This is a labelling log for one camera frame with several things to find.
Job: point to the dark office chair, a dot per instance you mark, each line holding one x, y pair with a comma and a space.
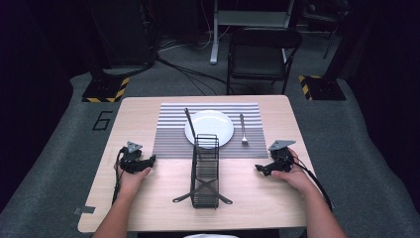
327, 20

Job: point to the white metal desk frame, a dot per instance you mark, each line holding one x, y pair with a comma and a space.
216, 36

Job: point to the dark cabinet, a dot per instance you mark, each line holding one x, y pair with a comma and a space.
122, 29

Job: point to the person's right hand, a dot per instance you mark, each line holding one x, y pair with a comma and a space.
295, 178

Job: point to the white round plate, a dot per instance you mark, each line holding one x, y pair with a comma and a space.
211, 125

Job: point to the silver fork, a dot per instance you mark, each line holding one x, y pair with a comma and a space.
243, 130

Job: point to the black yellow striped stand base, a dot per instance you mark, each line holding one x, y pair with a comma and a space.
105, 91
323, 88

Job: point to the grey striped placemat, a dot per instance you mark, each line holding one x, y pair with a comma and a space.
251, 148

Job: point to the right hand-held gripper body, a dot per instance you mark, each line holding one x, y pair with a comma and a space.
281, 157

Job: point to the black folding chair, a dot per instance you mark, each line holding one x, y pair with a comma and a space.
261, 61

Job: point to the person's left hand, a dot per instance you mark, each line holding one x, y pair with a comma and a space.
132, 181

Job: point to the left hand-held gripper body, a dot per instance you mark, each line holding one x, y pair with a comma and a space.
131, 158

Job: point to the grey tape strip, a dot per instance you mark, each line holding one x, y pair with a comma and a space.
84, 210

